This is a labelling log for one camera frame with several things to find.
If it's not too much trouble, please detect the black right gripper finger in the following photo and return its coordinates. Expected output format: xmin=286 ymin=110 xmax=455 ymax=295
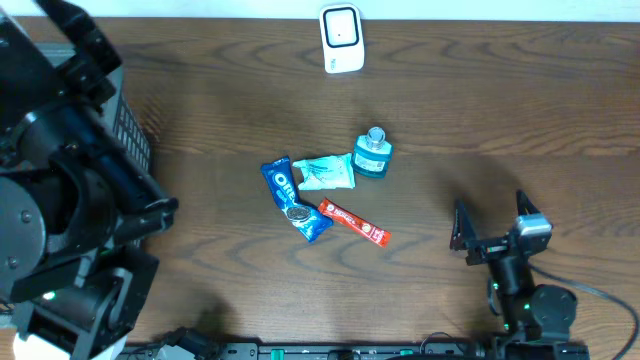
xmin=449 ymin=200 xmax=476 ymax=251
xmin=516 ymin=190 xmax=540 ymax=216

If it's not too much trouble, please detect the red Nescafe coffee stick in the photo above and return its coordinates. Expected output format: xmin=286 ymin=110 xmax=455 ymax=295
xmin=318 ymin=198 xmax=392 ymax=248

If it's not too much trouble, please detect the teal mouthwash bottle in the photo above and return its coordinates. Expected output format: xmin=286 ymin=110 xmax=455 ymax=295
xmin=351 ymin=127 xmax=394 ymax=178

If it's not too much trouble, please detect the mint green wipes pack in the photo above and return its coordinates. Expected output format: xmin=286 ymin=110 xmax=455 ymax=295
xmin=293 ymin=153 xmax=356 ymax=191

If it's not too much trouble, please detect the blue Oreo cookie pack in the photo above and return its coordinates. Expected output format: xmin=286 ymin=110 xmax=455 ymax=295
xmin=260 ymin=156 xmax=333 ymax=243

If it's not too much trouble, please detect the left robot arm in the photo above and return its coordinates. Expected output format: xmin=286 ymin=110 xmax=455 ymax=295
xmin=1 ymin=1 xmax=178 ymax=359

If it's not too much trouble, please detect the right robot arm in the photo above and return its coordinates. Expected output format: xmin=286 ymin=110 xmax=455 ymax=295
xmin=449 ymin=190 xmax=577 ymax=344

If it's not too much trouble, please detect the grey plastic shopping basket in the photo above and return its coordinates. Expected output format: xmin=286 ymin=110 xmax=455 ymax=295
xmin=36 ymin=43 xmax=151 ymax=172

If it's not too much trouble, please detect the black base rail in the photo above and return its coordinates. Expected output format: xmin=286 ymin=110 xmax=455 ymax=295
xmin=116 ymin=328 xmax=590 ymax=360

